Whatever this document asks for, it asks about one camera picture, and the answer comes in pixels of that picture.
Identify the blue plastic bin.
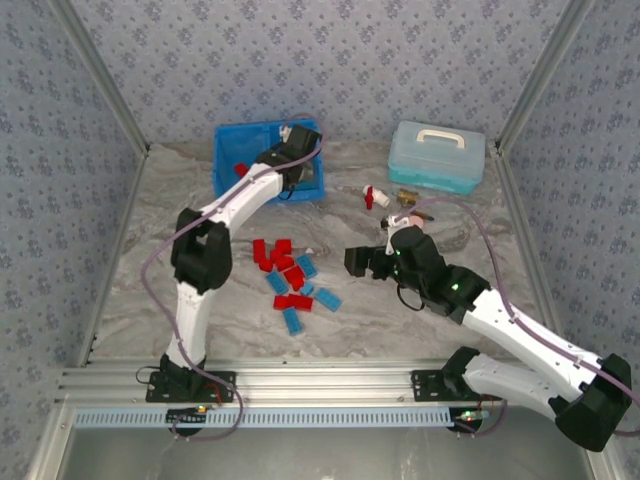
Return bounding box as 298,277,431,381
213,122,281,201

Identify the clear teal storage box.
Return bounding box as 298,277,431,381
387,119,486,196

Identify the white valve with red handle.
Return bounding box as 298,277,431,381
362,183,391,211

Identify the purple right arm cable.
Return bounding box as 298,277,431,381
387,195,640,439

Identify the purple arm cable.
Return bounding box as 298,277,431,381
387,195,640,439
139,113,324,444

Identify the aluminium side rail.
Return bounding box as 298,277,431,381
74,147,151,369
491,144,574,364

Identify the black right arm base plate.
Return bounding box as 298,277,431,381
409,369,504,404

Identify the wide aluminium base rail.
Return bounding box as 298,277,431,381
55,357,600,407

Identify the slotted grey cable duct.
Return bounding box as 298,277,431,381
73,405,454,430

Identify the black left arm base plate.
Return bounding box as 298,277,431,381
144,370,237,404

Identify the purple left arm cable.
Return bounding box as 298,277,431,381
139,113,324,444

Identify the aluminium frame post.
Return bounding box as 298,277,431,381
49,0,152,156
493,0,600,151

